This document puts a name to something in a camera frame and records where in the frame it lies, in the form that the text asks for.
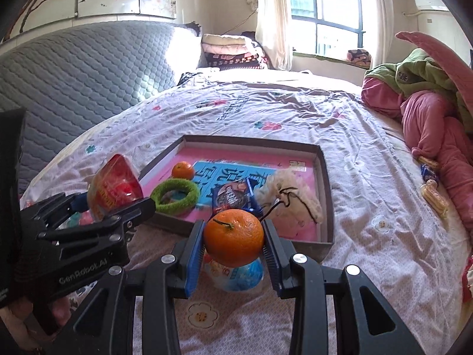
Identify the green fuzzy ring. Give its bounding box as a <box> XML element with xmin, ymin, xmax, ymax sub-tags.
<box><xmin>149</xmin><ymin>178</ymin><xmax>201</xmax><ymax>217</ymax></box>

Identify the orange mandarin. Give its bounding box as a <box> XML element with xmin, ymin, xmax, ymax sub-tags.
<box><xmin>203</xmin><ymin>209</ymin><xmax>265</xmax><ymax>268</ymax></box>
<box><xmin>171</xmin><ymin>161</ymin><xmax>195</xmax><ymax>180</ymax></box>

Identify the blue cookie snack packet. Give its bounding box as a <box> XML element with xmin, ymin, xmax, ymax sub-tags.
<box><xmin>212</xmin><ymin>178</ymin><xmax>263</xmax><ymax>217</ymax></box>

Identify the red blue egg toy pack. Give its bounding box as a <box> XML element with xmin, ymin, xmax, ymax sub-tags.
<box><xmin>203</xmin><ymin>252</ymin><xmax>265</xmax><ymax>293</ymax></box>

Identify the cream drawstring pouch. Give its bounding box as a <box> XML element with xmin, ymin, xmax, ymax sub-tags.
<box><xmin>254</xmin><ymin>168</ymin><xmax>324</xmax><ymax>225</ymax></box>

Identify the person's hand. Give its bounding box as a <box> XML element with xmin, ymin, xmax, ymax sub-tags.
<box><xmin>1</xmin><ymin>297</ymin><xmax>71</xmax><ymax>353</ymax></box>

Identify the dark shallow cardboard box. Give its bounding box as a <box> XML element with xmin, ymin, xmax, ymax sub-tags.
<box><xmin>139</xmin><ymin>135</ymin><xmax>334</xmax><ymax>262</ymax></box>

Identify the floral bed sheet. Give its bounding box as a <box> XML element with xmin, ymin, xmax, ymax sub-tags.
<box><xmin>21</xmin><ymin>71</ymin><xmax>470</xmax><ymax>354</ymax></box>

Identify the white red scrunchie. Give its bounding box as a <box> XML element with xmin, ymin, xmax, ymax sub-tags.
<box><xmin>462</xmin><ymin>256</ymin><xmax>473</xmax><ymax>303</ymax></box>

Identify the pink children's book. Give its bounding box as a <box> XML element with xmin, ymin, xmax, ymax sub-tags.
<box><xmin>139</xmin><ymin>139</ymin><xmax>321</xmax><ymax>222</ymax></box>

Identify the grey quilted headboard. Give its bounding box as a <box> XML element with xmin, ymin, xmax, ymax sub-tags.
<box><xmin>1</xmin><ymin>21</ymin><xmax>201</xmax><ymax>192</ymax></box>

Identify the yellow snack packet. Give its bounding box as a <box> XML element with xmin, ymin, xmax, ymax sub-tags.
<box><xmin>420</xmin><ymin>179</ymin><xmax>448</xmax><ymax>218</ymax></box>
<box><xmin>417</xmin><ymin>156</ymin><xmax>440</xmax><ymax>172</ymax></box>

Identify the small blue snack packet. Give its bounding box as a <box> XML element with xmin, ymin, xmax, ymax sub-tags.
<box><xmin>420</xmin><ymin>164</ymin><xmax>438</xmax><ymax>185</ymax></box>

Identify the pink quilt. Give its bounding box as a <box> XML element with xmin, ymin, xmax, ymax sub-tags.
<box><xmin>361</xmin><ymin>31</ymin><xmax>472</xmax><ymax>230</ymax></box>

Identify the stack of folded blankets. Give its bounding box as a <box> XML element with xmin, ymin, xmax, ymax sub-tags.
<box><xmin>201</xmin><ymin>34</ymin><xmax>273</xmax><ymax>71</ymax></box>

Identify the green blanket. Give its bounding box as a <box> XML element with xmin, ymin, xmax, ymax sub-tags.
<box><xmin>362</xmin><ymin>48</ymin><xmax>472</xmax><ymax>135</ymax></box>

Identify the left cream curtain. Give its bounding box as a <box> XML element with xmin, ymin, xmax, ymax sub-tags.
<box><xmin>256</xmin><ymin>0</ymin><xmax>293</xmax><ymax>71</ymax></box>

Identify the cream curtain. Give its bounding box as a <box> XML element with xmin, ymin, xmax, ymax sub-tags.
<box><xmin>372</xmin><ymin>0</ymin><xmax>394</xmax><ymax>67</ymax></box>
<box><xmin>256</xmin><ymin>0</ymin><xmax>293</xmax><ymax>71</ymax></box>

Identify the folded blanket on windowsill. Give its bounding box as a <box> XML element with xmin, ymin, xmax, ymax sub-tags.
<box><xmin>346</xmin><ymin>48</ymin><xmax>372</xmax><ymax>69</ymax></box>

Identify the white air conditioner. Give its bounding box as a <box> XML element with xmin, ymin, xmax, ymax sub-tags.
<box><xmin>414</xmin><ymin>0</ymin><xmax>449</xmax><ymax>11</ymax></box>

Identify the right cream curtain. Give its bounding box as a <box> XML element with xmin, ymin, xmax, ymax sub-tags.
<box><xmin>372</xmin><ymin>0</ymin><xmax>394</xmax><ymax>67</ymax></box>

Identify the window with dark frame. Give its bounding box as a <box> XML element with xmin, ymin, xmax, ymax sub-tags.
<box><xmin>290</xmin><ymin>0</ymin><xmax>374</xmax><ymax>60</ymax></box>

